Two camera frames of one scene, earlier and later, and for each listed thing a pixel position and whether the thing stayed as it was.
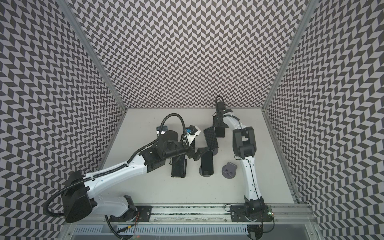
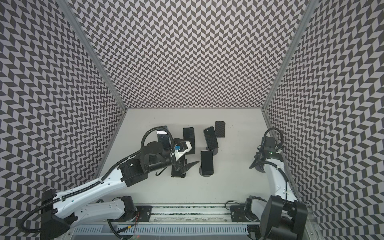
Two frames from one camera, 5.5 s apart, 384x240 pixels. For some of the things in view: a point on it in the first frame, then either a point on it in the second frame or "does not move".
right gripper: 219,120 to 261,159
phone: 211,138 does not move
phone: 220,132 does not move
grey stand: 200,172 does not move
